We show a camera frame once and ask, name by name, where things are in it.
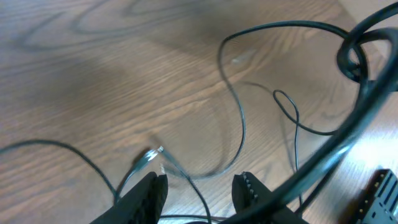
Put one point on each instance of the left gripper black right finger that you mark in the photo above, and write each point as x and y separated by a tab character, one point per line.
247	191

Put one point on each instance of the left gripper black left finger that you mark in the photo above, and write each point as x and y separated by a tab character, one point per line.
143	204

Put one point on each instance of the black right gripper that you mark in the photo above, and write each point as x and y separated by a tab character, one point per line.
378	203

